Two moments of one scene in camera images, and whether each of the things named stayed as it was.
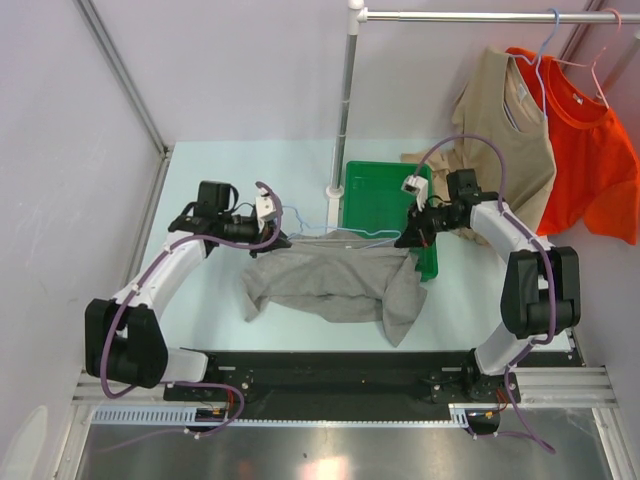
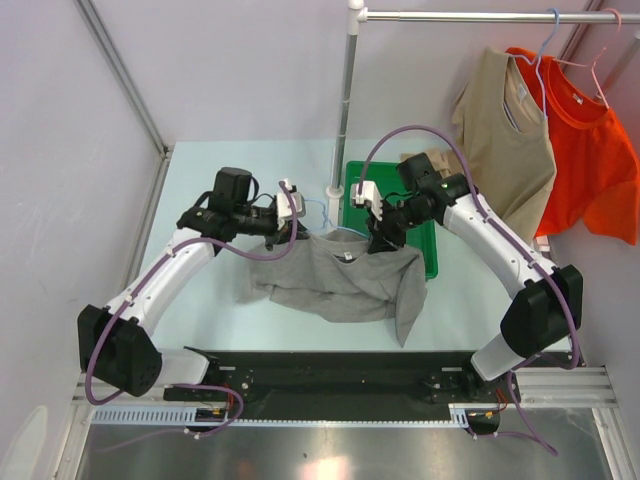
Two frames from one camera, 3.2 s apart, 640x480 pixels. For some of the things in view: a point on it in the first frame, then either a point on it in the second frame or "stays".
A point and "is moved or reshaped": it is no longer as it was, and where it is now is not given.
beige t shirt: x=500 y=100 stays
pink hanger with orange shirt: x=603 y=49 stays
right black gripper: x=419 y=234 -> x=383 y=237
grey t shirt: x=337 y=276 stays
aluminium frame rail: x=581 y=387 stays
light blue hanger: x=342 y=228 is moved or reshaped
